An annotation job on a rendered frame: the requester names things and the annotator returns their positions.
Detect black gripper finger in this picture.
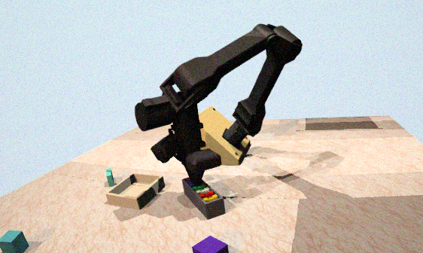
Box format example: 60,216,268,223
181,162,205,187
174,154,193,183

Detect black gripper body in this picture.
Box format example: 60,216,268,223
171,118,222,173

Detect purple cube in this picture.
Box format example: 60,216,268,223
192,236,229,253

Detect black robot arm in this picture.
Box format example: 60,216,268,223
134,23,303,163

